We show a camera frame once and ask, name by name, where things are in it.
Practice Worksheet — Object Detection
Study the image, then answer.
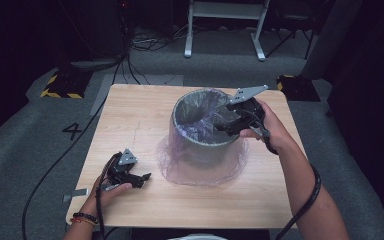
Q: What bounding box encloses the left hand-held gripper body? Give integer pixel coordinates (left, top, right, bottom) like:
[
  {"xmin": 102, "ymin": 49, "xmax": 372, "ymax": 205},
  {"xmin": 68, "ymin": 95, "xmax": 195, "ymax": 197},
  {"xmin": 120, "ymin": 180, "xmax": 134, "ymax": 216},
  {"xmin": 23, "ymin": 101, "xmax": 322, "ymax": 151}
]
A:
[{"xmin": 105, "ymin": 147, "xmax": 139, "ymax": 188}]

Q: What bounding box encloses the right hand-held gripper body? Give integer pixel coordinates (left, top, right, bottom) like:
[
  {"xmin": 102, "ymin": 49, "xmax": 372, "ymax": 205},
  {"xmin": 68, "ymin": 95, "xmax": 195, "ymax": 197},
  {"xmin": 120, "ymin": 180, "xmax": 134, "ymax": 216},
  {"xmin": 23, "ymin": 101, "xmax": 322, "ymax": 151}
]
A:
[{"xmin": 224, "ymin": 84, "xmax": 270, "ymax": 135}]

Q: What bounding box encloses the green plastic bucket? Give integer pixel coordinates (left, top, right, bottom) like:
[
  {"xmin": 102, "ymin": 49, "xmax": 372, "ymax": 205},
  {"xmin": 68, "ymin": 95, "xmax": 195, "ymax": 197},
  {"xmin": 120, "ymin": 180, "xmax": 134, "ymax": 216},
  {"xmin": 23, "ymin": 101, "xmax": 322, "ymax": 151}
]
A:
[{"xmin": 168, "ymin": 88, "xmax": 245, "ymax": 168}]

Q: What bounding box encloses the purple plastic bag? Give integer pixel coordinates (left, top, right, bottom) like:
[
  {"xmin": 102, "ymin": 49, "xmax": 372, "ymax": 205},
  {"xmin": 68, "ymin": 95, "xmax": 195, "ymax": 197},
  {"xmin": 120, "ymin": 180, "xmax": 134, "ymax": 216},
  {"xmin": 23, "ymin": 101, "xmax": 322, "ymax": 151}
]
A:
[{"xmin": 155, "ymin": 86, "xmax": 251, "ymax": 188}]

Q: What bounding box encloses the person's right hand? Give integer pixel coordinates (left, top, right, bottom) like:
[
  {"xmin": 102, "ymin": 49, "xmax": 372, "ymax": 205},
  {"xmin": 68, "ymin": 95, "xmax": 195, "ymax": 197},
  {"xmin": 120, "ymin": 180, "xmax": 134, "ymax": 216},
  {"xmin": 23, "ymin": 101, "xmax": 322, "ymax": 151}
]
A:
[{"xmin": 239, "ymin": 99, "xmax": 297, "ymax": 155}]

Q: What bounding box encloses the person's left hand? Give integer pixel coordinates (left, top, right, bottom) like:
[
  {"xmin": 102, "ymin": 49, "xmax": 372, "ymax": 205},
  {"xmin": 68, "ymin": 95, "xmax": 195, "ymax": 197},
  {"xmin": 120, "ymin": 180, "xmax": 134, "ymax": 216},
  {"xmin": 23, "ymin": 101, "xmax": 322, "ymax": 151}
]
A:
[{"xmin": 85, "ymin": 175, "xmax": 133, "ymax": 218}]

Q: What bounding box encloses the grey metal table clamp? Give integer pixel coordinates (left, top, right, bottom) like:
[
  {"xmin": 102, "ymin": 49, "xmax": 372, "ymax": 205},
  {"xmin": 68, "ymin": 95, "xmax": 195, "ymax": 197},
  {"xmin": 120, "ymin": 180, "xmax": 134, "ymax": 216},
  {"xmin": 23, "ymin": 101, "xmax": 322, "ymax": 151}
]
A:
[{"xmin": 62, "ymin": 187, "xmax": 90, "ymax": 204}]

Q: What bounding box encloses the yellow black striped base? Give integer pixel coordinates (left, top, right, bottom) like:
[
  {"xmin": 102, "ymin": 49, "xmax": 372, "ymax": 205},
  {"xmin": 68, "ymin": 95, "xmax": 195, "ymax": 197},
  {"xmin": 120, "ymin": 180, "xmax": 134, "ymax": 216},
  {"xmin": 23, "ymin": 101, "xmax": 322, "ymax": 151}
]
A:
[
  {"xmin": 40, "ymin": 69, "xmax": 93, "ymax": 100},
  {"xmin": 276, "ymin": 74, "xmax": 322, "ymax": 103}
]

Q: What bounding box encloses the person's white clothing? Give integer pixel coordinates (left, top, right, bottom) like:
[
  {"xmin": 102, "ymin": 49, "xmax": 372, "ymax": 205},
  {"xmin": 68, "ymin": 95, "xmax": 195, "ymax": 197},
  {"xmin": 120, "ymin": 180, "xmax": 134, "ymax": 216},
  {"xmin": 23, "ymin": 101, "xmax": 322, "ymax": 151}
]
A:
[{"xmin": 166, "ymin": 233, "xmax": 228, "ymax": 240}]

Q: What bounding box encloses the black tripod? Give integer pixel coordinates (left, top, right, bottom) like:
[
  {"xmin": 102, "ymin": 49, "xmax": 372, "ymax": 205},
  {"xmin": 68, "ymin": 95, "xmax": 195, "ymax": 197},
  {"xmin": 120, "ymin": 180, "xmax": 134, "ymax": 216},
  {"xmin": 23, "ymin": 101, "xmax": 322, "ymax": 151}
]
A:
[{"xmin": 265, "ymin": 9, "xmax": 318, "ymax": 61}]

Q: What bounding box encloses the white metal stand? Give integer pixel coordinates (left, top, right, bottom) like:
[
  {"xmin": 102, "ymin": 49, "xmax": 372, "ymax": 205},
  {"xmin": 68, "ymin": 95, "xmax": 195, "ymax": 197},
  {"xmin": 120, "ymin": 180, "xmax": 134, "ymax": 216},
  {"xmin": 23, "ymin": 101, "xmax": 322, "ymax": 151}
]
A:
[{"xmin": 183, "ymin": 0, "xmax": 271, "ymax": 62}]

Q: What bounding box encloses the dark equipment stand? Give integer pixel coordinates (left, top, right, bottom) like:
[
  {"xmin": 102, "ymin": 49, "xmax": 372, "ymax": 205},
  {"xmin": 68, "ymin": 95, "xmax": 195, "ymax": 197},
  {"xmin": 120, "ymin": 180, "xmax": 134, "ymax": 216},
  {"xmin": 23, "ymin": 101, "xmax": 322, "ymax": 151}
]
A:
[{"xmin": 54, "ymin": 0, "xmax": 132, "ymax": 74}]

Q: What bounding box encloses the left hand-held gripper black cable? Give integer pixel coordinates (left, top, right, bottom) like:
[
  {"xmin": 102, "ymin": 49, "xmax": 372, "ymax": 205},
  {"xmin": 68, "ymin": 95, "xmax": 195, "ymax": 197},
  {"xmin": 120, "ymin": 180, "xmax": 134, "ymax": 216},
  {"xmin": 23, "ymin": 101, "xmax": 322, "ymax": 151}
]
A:
[{"xmin": 94, "ymin": 151, "xmax": 124, "ymax": 240}]

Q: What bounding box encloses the hand-held gripper black cable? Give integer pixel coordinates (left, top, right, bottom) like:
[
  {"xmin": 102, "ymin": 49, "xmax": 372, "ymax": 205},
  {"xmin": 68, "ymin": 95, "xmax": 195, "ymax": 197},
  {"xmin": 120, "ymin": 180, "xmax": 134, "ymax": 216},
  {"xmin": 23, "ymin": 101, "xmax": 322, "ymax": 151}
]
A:
[
  {"xmin": 248, "ymin": 111, "xmax": 323, "ymax": 240},
  {"xmin": 94, "ymin": 151, "xmax": 124, "ymax": 240}
]

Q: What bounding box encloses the black beaded bracelet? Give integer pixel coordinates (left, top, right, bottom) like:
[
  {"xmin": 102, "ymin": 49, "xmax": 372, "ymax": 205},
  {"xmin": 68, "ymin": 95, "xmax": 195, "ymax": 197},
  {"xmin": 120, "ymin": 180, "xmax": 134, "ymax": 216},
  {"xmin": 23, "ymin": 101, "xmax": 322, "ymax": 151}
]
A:
[{"xmin": 72, "ymin": 211, "xmax": 100, "ymax": 225}]

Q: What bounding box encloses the red orange bracelet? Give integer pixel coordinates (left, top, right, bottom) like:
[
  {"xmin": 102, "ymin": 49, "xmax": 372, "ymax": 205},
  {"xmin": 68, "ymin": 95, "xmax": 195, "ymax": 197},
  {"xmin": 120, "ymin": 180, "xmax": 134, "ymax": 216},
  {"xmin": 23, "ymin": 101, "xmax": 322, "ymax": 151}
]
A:
[{"xmin": 69, "ymin": 216, "xmax": 97, "ymax": 228}]

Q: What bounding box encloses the long black floor cable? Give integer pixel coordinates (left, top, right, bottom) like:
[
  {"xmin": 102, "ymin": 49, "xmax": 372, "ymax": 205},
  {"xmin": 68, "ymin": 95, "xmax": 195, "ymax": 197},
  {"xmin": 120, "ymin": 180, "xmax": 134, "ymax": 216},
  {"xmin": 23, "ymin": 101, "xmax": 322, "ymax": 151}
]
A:
[{"xmin": 21, "ymin": 53, "xmax": 129, "ymax": 240}]

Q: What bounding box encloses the tangle of floor cables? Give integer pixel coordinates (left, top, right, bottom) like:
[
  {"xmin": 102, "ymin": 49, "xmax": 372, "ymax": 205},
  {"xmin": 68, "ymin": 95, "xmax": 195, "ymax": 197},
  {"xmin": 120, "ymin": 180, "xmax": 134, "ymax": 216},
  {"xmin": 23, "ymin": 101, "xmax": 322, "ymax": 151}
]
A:
[{"xmin": 129, "ymin": 23, "xmax": 189, "ymax": 53}]

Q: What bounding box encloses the right hand-held gripper black cable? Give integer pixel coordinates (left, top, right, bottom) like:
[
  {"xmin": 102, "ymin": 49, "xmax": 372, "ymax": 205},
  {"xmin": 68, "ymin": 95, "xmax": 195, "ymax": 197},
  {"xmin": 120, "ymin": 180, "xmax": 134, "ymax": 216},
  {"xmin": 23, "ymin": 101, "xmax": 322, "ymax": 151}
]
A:
[{"xmin": 248, "ymin": 111, "xmax": 323, "ymax": 240}]

